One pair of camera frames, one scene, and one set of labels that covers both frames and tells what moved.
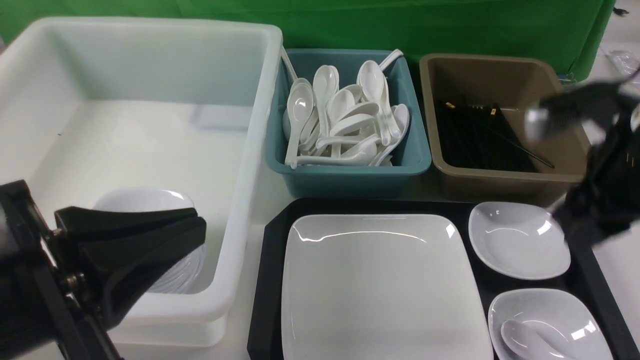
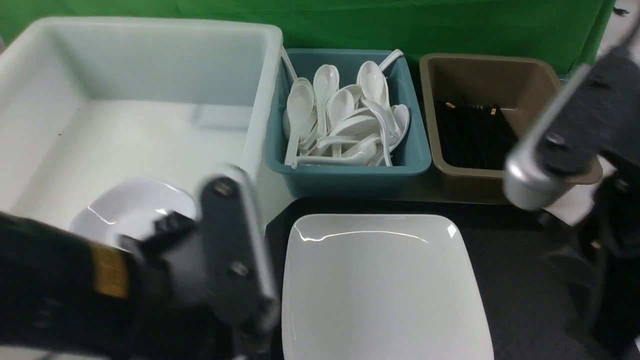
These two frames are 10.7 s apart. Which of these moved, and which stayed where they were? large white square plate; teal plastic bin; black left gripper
Moved: black left gripper
Stayed: teal plastic bin; large white square plate
